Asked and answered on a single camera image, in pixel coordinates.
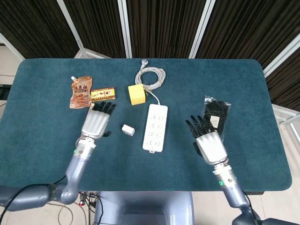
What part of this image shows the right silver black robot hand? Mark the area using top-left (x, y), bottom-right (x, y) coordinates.
top-left (185, 114), bottom-right (229, 166)

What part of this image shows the black box device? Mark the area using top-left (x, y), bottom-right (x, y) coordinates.
top-left (0, 84), bottom-right (11, 101)

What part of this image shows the white metal rack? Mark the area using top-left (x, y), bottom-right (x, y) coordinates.
top-left (271, 104), bottom-right (300, 143)

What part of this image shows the white power strip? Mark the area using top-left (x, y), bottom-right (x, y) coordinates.
top-left (142, 104), bottom-right (169, 155)

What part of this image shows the blue-grey robot torso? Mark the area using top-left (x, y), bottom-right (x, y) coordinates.
top-left (93, 191), bottom-right (195, 225)

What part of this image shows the coiled white power cord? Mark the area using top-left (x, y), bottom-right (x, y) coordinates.
top-left (135, 58), bottom-right (166, 105)

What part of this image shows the teal table mat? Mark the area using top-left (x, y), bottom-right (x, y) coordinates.
top-left (0, 58), bottom-right (293, 192)

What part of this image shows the brown spout pouch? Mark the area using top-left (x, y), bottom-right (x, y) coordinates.
top-left (69, 75), bottom-right (93, 109)

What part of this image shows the cable bundle with red plug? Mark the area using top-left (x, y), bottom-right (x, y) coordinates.
top-left (77, 191), bottom-right (100, 209)

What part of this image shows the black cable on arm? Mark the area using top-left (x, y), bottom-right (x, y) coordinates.
top-left (0, 174), bottom-right (68, 213)
top-left (243, 191), bottom-right (261, 221)

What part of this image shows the yellow red small box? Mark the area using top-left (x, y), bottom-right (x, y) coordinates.
top-left (90, 87), bottom-right (116, 102)

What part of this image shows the black item in plastic bag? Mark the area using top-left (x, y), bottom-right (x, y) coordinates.
top-left (199, 95), bottom-right (232, 143)

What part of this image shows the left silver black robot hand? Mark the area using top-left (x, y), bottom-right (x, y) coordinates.
top-left (81, 101), bottom-right (117, 139)

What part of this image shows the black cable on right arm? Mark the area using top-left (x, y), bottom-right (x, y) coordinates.
top-left (243, 191), bottom-right (261, 221)

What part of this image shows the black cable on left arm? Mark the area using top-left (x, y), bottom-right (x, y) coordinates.
top-left (0, 174), bottom-right (68, 213)

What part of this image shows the white plug adapter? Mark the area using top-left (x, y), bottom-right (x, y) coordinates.
top-left (121, 124), bottom-right (135, 136)

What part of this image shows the white partition frame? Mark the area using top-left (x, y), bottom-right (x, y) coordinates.
top-left (263, 32), bottom-right (300, 78)
top-left (117, 0), bottom-right (133, 59)
top-left (56, 0), bottom-right (113, 59)
top-left (188, 0), bottom-right (216, 59)
top-left (0, 32), bottom-right (25, 60)

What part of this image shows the grey floor cable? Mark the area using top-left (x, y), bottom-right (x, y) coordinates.
top-left (0, 201), bottom-right (88, 225)

